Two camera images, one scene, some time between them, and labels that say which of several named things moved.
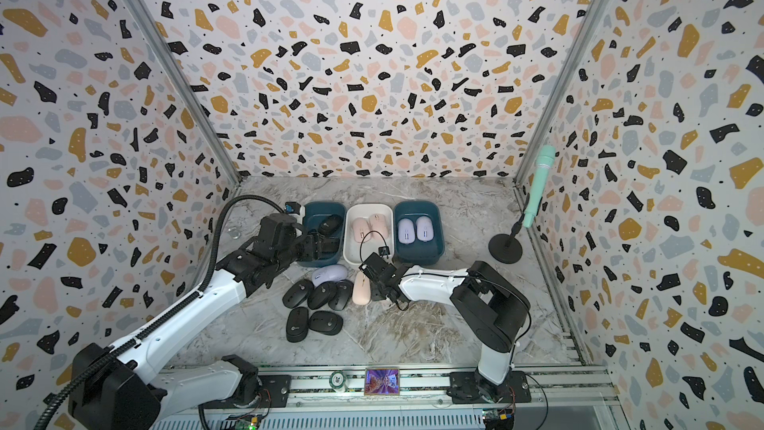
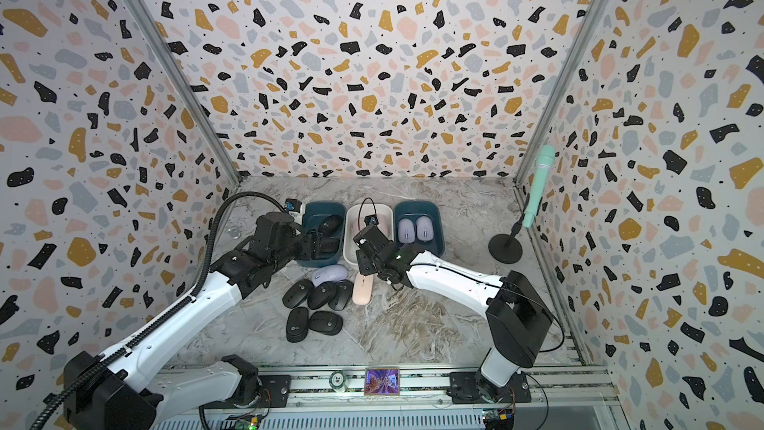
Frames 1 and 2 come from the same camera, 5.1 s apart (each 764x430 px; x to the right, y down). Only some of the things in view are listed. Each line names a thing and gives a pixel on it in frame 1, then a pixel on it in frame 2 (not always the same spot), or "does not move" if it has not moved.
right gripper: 376,295 -> 365,263
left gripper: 314,244 does not move
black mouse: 321,295 does not move
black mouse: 330,246 does not move
